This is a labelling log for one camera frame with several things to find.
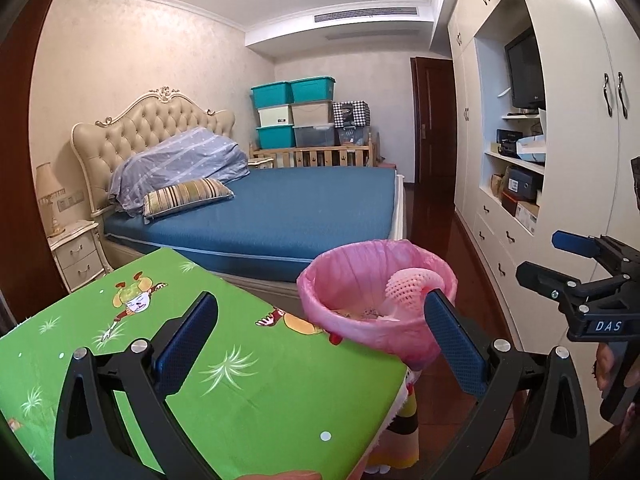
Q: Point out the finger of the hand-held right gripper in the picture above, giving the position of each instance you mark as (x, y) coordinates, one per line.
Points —
(575, 242)
(540, 275)

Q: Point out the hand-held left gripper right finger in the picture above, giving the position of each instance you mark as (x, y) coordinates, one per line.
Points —
(452, 345)

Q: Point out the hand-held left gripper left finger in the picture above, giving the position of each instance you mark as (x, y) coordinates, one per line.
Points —
(187, 340)

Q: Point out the pink foam fruit net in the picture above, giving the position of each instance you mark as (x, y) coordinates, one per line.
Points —
(410, 285)

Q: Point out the trash bin with pink bag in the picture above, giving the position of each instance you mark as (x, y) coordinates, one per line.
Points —
(350, 340)

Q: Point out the person's right hand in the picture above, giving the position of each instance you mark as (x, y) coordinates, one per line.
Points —
(604, 367)

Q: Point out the cardboard box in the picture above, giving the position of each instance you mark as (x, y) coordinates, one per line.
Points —
(527, 217)

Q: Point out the dark storage box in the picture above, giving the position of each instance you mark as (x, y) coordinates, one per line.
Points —
(525, 184)

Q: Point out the green cartoon printed tablecloth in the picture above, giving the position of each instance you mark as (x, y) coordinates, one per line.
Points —
(250, 400)

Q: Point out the black electronic device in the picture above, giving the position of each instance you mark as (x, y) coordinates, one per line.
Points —
(507, 142)

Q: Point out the white built-in wardrobe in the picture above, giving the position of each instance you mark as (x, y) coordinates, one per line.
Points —
(575, 110)

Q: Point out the cream nightstand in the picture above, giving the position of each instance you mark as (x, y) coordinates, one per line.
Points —
(77, 255)

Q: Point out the striped pillow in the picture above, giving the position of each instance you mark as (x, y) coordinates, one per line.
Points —
(190, 195)

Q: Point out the blue mattress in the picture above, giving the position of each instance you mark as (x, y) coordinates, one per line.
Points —
(300, 210)

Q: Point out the grey blue duvet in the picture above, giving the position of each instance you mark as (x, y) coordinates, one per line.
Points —
(180, 165)

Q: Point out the black television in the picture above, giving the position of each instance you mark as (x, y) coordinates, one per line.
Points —
(525, 70)

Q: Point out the brown wooden door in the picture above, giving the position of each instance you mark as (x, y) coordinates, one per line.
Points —
(432, 125)

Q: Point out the beige table lamp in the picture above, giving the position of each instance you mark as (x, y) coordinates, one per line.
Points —
(49, 185)

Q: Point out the teal storage box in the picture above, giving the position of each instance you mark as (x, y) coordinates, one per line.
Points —
(275, 137)
(312, 90)
(272, 95)

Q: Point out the beige tufted headboard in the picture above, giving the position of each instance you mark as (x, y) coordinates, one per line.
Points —
(150, 120)

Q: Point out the brown wooden partition panel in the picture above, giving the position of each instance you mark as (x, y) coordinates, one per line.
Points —
(20, 185)

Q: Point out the dark printed bag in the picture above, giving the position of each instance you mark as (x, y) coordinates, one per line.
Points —
(354, 136)

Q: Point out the white storage box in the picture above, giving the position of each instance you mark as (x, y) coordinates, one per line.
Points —
(275, 116)

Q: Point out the clear grey storage box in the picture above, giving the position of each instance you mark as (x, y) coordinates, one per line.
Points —
(314, 136)

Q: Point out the black white checkered bag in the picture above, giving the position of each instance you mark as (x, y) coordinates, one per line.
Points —
(351, 114)

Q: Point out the beige storage box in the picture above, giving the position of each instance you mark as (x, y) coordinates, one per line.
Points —
(312, 114)

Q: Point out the ceiling air vent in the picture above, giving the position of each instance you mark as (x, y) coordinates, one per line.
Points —
(365, 14)

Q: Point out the wall socket panel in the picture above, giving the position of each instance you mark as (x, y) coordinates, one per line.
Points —
(70, 201)

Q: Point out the wooden crib rail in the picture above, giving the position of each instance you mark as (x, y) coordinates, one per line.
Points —
(320, 156)

